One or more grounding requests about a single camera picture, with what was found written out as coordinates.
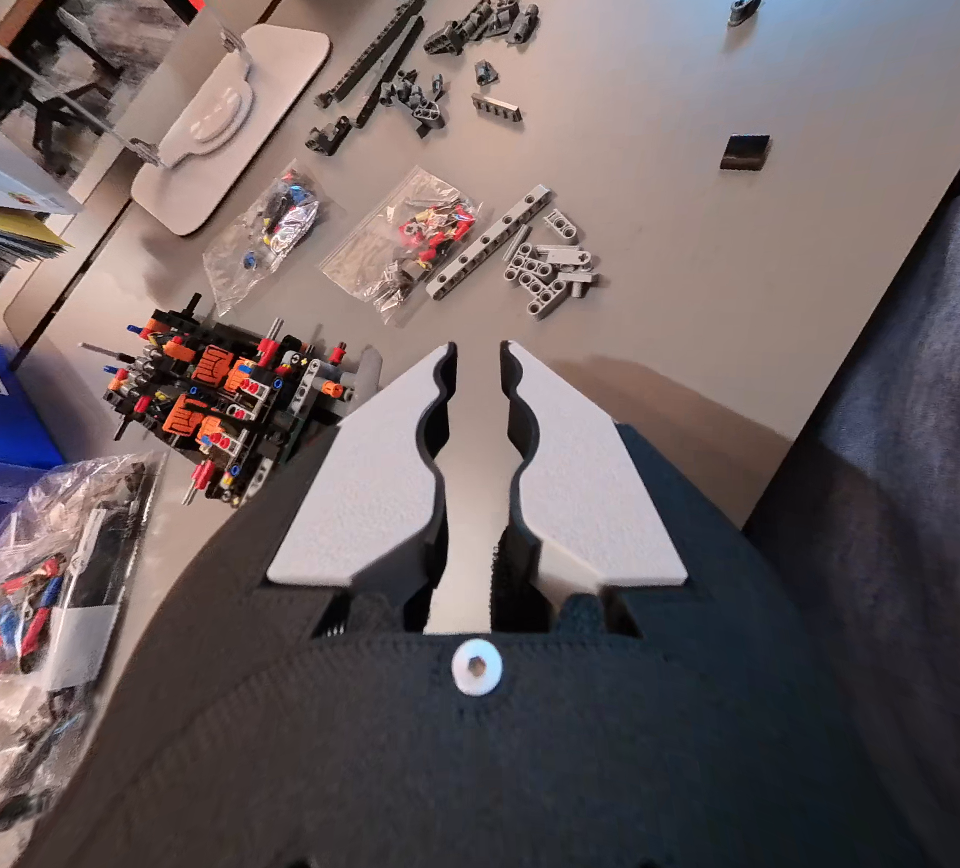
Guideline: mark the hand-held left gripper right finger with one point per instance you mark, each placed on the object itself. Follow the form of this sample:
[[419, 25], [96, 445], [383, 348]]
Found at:
[[592, 500]]

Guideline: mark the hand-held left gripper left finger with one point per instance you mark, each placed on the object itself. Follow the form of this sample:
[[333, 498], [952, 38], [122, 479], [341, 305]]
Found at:
[[360, 493]]

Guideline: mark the pile of light grey lego liftarms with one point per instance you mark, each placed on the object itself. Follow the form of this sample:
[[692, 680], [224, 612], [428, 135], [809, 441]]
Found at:
[[544, 279]]

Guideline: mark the partly built black orange lego model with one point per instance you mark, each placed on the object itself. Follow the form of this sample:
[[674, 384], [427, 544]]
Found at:
[[217, 395]]

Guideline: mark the clear bag of red lego pins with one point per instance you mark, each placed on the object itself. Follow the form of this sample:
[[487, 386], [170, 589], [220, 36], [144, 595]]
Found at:
[[405, 245]]

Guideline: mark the light grey lego axle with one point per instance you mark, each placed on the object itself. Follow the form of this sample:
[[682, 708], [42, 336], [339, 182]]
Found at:
[[517, 243]]

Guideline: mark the long light grey lego beam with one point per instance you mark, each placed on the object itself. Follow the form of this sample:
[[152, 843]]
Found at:
[[487, 242]]

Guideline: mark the large plastic bag of lego parts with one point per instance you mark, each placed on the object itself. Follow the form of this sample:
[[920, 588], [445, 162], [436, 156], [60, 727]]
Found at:
[[75, 583]]

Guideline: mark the black curved lego tile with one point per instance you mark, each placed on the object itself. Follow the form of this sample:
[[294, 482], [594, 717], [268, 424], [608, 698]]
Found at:
[[745, 152]]

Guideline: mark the pile of dark grey lego connectors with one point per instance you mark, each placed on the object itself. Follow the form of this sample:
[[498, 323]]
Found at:
[[480, 20], [427, 110]]

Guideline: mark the clear bag of blue yellow pins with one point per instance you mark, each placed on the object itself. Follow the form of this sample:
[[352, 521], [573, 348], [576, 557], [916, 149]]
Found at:
[[270, 230]]

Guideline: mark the blue box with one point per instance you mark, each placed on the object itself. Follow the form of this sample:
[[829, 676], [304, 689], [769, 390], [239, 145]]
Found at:
[[22, 418]]

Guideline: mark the stack of instruction booklets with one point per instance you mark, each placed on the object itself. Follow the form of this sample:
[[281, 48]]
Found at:
[[26, 242]]

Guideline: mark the long dark grey smooth beam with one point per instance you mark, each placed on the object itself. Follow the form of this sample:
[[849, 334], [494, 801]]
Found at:
[[390, 69]]

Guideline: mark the small dark grey pin connector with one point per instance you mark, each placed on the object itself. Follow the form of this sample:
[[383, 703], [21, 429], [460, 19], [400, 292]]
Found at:
[[485, 72]]

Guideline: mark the long dark grey holed beam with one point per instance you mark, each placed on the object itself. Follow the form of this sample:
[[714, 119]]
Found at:
[[371, 50]]

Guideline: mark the white cardboard box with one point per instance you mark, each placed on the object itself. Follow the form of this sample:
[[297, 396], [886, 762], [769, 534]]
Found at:
[[30, 182]]

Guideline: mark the black chair base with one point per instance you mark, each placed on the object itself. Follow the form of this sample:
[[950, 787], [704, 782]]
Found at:
[[71, 95]]

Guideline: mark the small dark grey axle connector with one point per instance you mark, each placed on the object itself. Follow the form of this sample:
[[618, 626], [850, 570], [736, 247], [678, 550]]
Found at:
[[744, 8]]

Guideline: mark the dark grey angular lego bracket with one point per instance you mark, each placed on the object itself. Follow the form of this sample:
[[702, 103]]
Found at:
[[328, 135]]

